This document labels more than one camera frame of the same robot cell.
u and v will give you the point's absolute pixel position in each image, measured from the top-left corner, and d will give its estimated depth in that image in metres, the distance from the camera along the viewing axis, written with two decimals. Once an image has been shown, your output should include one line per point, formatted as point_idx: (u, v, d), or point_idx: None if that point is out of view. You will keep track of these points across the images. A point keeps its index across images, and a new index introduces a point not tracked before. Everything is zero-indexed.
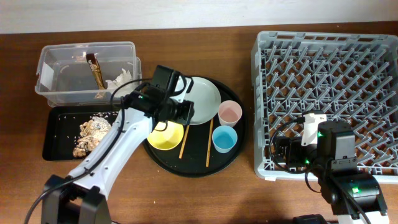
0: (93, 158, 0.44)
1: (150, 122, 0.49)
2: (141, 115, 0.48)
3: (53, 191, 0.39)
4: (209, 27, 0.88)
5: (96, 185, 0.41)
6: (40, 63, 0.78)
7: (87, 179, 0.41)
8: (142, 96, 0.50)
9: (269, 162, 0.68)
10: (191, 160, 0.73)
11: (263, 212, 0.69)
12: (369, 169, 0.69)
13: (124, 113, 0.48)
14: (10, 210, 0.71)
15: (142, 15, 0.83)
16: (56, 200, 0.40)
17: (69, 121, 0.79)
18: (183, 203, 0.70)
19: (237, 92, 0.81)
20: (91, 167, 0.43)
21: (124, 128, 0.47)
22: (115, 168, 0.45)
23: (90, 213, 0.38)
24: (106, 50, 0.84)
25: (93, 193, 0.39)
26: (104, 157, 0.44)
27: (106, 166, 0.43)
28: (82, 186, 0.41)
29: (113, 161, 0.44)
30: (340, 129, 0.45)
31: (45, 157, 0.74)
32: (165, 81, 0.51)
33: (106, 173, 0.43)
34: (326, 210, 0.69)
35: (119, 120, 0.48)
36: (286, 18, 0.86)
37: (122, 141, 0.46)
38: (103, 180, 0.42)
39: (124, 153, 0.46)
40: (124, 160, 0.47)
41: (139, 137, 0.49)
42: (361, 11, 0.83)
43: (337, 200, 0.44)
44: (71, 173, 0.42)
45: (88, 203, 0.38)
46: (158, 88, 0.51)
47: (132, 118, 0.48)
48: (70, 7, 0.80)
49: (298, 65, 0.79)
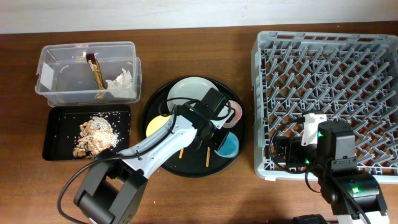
0: (143, 146, 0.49)
1: (194, 132, 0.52)
2: (189, 125, 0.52)
3: (102, 162, 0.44)
4: (209, 27, 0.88)
5: (140, 169, 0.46)
6: (40, 63, 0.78)
7: (135, 161, 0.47)
8: (192, 109, 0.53)
9: (269, 162, 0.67)
10: (190, 160, 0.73)
11: (263, 212, 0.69)
12: (369, 169, 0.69)
13: (176, 118, 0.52)
14: (10, 210, 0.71)
15: (141, 15, 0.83)
16: (103, 171, 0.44)
17: (69, 121, 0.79)
18: (183, 203, 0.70)
19: (237, 91, 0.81)
20: (140, 152, 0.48)
21: (172, 130, 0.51)
22: (158, 162, 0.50)
23: (129, 193, 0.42)
24: (106, 50, 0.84)
25: (136, 176, 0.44)
26: (152, 148, 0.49)
27: (152, 157, 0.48)
28: (129, 165, 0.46)
29: (158, 154, 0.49)
30: (340, 129, 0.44)
31: (45, 157, 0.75)
32: (214, 104, 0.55)
33: (150, 162, 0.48)
34: (326, 210, 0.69)
35: (171, 122, 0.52)
36: (286, 18, 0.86)
37: (168, 139, 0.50)
38: (146, 167, 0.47)
39: (167, 151, 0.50)
40: (166, 157, 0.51)
41: (184, 142, 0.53)
42: (361, 11, 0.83)
43: (337, 200, 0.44)
44: (124, 153, 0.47)
45: (131, 182, 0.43)
46: (206, 108, 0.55)
47: (181, 124, 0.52)
48: (69, 7, 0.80)
49: (298, 65, 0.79)
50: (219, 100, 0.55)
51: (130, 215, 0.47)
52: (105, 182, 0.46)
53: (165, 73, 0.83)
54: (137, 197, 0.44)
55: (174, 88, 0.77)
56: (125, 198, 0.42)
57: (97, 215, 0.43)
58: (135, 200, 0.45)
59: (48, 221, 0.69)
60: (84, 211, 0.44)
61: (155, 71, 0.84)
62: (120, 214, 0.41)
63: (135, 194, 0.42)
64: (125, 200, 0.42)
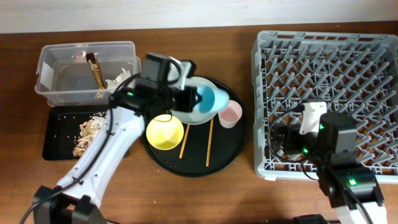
0: (82, 166, 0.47)
1: (140, 122, 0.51)
2: (130, 116, 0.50)
3: (44, 202, 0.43)
4: (210, 27, 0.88)
5: (86, 195, 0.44)
6: (40, 63, 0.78)
7: (76, 187, 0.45)
8: (132, 94, 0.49)
9: (269, 162, 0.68)
10: (191, 160, 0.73)
11: (263, 212, 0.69)
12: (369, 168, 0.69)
13: (112, 116, 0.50)
14: (10, 209, 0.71)
15: (141, 15, 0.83)
16: (48, 210, 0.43)
17: (69, 121, 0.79)
18: (183, 203, 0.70)
19: (237, 91, 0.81)
20: (80, 175, 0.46)
21: (112, 130, 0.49)
22: (106, 173, 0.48)
23: (81, 222, 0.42)
24: (106, 50, 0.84)
25: (83, 204, 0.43)
26: (94, 163, 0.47)
27: (95, 173, 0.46)
28: (72, 195, 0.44)
29: (101, 167, 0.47)
30: (342, 122, 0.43)
31: (45, 157, 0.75)
32: (155, 71, 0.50)
33: (94, 180, 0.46)
34: (326, 210, 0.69)
35: (108, 121, 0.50)
36: (286, 18, 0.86)
37: (109, 145, 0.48)
38: (91, 188, 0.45)
39: (114, 155, 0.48)
40: (114, 163, 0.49)
41: (130, 137, 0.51)
42: (362, 11, 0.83)
43: (335, 193, 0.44)
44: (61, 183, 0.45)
45: (79, 213, 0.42)
46: (148, 81, 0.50)
47: (120, 119, 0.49)
48: (69, 7, 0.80)
49: (298, 65, 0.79)
50: (160, 63, 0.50)
51: None
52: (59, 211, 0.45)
53: None
54: (96, 216, 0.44)
55: None
56: None
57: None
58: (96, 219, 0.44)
59: None
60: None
61: None
62: None
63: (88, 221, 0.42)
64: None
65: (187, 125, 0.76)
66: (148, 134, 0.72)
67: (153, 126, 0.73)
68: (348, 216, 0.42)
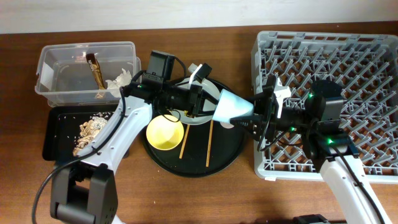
0: (99, 140, 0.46)
1: (149, 109, 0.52)
2: (142, 102, 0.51)
3: (63, 170, 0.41)
4: (209, 27, 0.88)
5: (103, 163, 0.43)
6: (40, 63, 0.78)
7: (94, 157, 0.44)
8: (140, 86, 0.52)
9: (269, 162, 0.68)
10: (190, 161, 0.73)
11: (263, 212, 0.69)
12: (369, 169, 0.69)
13: (125, 100, 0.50)
14: (12, 210, 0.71)
15: (141, 15, 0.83)
16: (66, 178, 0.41)
17: (69, 121, 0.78)
18: (183, 203, 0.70)
19: (237, 91, 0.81)
20: (97, 146, 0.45)
21: (126, 113, 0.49)
22: (120, 152, 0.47)
23: (99, 188, 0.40)
24: (106, 50, 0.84)
25: (102, 170, 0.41)
26: (110, 139, 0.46)
27: (112, 146, 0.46)
28: (90, 163, 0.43)
29: (119, 141, 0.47)
30: (331, 93, 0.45)
31: (45, 157, 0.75)
32: (161, 67, 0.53)
33: (111, 152, 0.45)
34: (327, 210, 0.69)
35: (121, 105, 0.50)
36: (286, 18, 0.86)
37: (125, 125, 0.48)
38: (109, 159, 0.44)
39: (127, 135, 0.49)
40: (127, 144, 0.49)
41: (142, 121, 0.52)
42: (361, 11, 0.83)
43: (317, 155, 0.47)
44: (80, 153, 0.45)
45: (97, 178, 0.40)
46: (154, 76, 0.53)
47: (134, 104, 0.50)
48: (70, 7, 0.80)
49: (298, 65, 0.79)
50: (165, 60, 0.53)
51: (112, 208, 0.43)
52: (74, 186, 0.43)
53: None
54: (112, 189, 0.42)
55: None
56: (97, 195, 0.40)
57: (78, 219, 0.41)
58: (113, 191, 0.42)
59: (49, 221, 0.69)
60: (63, 221, 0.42)
61: None
62: (99, 212, 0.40)
63: (106, 188, 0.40)
64: (98, 197, 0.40)
65: (187, 125, 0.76)
66: (148, 134, 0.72)
67: (152, 126, 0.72)
68: (329, 168, 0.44)
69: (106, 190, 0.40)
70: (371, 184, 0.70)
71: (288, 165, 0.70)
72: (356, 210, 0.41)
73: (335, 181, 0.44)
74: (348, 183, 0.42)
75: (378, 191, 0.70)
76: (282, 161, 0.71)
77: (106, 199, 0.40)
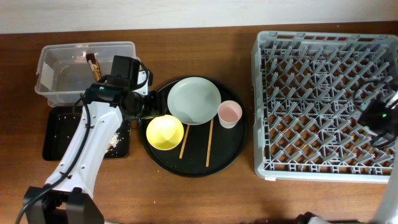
0: (68, 161, 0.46)
1: (117, 112, 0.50)
2: (107, 107, 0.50)
3: (36, 201, 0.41)
4: (209, 27, 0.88)
5: (76, 186, 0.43)
6: (40, 63, 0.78)
7: (66, 182, 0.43)
8: (102, 88, 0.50)
9: (269, 162, 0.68)
10: (190, 161, 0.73)
11: (263, 212, 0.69)
12: (369, 169, 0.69)
13: (87, 109, 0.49)
14: (11, 209, 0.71)
15: (142, 15, 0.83)
16: (40, 210, 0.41)
17: (69, 121, 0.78)
18: (183, 204, 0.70)
19: (237, 91, 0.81)
20: (69, 167, 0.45)
21: (91, 124, 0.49)
22: (93, 166, 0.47)
23: (77, 213, 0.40)
24: (106, 50, 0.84)
25: (77, 194, 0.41)
26: (79, 157, 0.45)
27: (82, 165, 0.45)
28: (63, 190, 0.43)
29: (87, 158, 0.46)
30: None
31: (45, 157, 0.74)
32: (127, 70, 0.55)
33: (83, 172, 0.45)
34: (327, 211, 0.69)
35: (85, 116, 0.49)
36: (286, 18, 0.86)
37: (92, 137, 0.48)
38: (82, 180, 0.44)
39: (98, 148, 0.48)
40: (100, 155, 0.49)
41: (112, 128, 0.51)
42: (362, 10, 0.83)
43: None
44: (50, 180, 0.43)
45: (73, 204, 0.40)
46: (120, 78, 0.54)
47: (98, 112, 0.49)
48: (70, 8, 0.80)
49: (298, 65, 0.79)
50: (130, 63, 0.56)
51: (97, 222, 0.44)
52: (51, 212, 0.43)
53: (165, 73, 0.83)
54: (92, 208, 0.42)
55: (174, 89, 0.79)
56: (78, 219, 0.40)
57: None
58: (94, 210, 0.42)
59: None
60: None
61: (155, 70, 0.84)
62: None
63: (84, 213, 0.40)
64: (79, 220, 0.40)
65: (187, 125, 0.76)
66: (148, 134, 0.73)
67: (153, 126, 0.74)
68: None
69: (85, 213, 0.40)
70: (370, 184, 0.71)
71: (288, 165, 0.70)
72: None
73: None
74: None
75: (378, 192, 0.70)
76: (282, 161, 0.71)
77: (87, 219, 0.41)
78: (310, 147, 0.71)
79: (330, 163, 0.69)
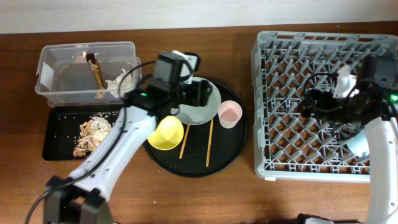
0: (94, 160, 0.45)
1: (152, 122, 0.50)
2: (143, 115, 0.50)
3: (55, 191, 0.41)
4: (209, 27, 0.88)
5: (97, 187, 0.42)
6: (40, 63, 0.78)
7: (87, 180, 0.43)
8: (144, 94, 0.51)
9: (269, 162, 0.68)
10: (190, 161, 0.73)
11: (263, 213, 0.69)
12: (369, 168, 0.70)
13: (126, 113, 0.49)
14: (10, 208, 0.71)
15: (142, 15, 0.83)
16: (57, 201, 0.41)
17: (69, 121, 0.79)
18: (183, 203, 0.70)
19: (237, 91, 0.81)
20: (94, 166, 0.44)
21: (125, 127, 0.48)
22: (116, 171, 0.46)
23: (91, 216, 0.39)
24: (106, 50, 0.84)
25: (96, 196, 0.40)
26: (106, 158, 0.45)
27: (107, 167, 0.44)
28: (83, 187, 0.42)
29: (115, 161, 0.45)
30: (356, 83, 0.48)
31: (45, 157, 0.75)
32: (168, 73, 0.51)
33: (106, 175, 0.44)
34: (328, 211, 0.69)
35: (122, 118, 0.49)
36: (286, 18, 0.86)
37: (123, 142, 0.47)
38: (102, 182, 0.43)
39: (126, 154, 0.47)
40: (127, 160, 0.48)
41: (142, 136, 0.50)
42: (361, 11, 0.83)
43: (370, 106, 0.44)
44: (73, 173, 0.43)
45: (90, 205, 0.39)
46: (160, 82, 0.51)
47: (134, 117, 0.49)
48: (70, 8, 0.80)
49: (298, 65, 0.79)
50: (171, 65, 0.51)
51: None
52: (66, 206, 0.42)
53: None
54: (104, 214, 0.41)
55: None
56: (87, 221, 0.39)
57: None
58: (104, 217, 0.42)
59: None
60: None
61: None
62: None
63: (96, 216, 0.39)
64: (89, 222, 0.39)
65: (187, 125, 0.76)
66: None
67: None
68: (379, 126, 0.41)
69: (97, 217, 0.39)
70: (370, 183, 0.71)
71: (288, 165, 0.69)
72: (386, 199, 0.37)
73: (377, 142, 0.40)
74: (392, 147, 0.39)
75: None
76: (282, 161, 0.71)
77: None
78: (310, 147, 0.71)
79: (330, 163, 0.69)
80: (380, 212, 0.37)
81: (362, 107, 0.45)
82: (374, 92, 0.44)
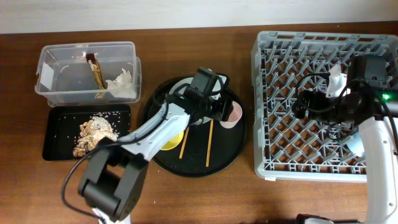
0: (141, 131, 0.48)
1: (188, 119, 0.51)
2: (182, 111, 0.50)
3: (102, 150, 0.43)
4: (209, 27, 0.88)
5: (142, 154, 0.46)
6: (40, 63, 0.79)
7: (134, 145, 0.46)
8: (183, 98, 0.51)
9: (269, 162, 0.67)
10: (190, 161, 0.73)
11: (263, 213, 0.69)
12: None
13: (168, 105, 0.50)
14: (11, 208, 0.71)
15: (141, 15, 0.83)
16: (102, 160, 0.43)
17: (69, 121, 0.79)
18: (183, 203, 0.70)
19: (237, 91, 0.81)
20: (140, 136, 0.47)
21: (166, 117, 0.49)
22: (156, 147, 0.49)
23: (132, 175, 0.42)
24: (106, 50, 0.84)
25: (138, 161, 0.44)
26: (151, 132, 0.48)
27: (150, 141, 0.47)
28: (129, 151, 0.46)
29: (157, 137, 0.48)
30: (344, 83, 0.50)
31: (45, 157, 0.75)
32: (204, 85, 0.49)
33: (148, 147, 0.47)
34: (328, 211, 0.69)
35: (163, 109, 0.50)
36: (286, 18, 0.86)
37: (165, 127, 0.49)
38: (145, 152, 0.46)
39: (166, 135, 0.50)
40: (165, 140, 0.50)
41: (179, 127, 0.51)
42: (361, 11, 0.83)
43: (362, 107, 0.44)
44: (121, 138, 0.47)
45: (133, 166, 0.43)
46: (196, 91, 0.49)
47: (174, 111, 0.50)
48: (70, 7, 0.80)
49: (298, 65, 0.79)
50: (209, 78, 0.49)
51: (133, 199, 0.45)
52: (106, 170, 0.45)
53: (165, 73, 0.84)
54: (140, 180, 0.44)
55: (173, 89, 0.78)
56: (128, 182, 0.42)
57: (102, 203, 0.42)
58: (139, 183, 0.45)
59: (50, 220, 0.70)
60: (86, 200, 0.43)
61: (155, 71, 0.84)
62: (126, 197, 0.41)
63: (137, 177, 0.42)
64: (129, 183, 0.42)
65: None
66: None
67: None
68: (372, 127, 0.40)
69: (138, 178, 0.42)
70: None
71: (288, 165, 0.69)
72: (384, 200, 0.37)
73: (372, 142, 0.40)
74: (388, 147, 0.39)
75: None
76: (282, 161, 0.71)
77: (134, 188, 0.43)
78: (310, 147, 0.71)
79: (330, 163, 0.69)
80: (380, 214, 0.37)
81: (354, 108, 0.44)
82: (365, 90, 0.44)
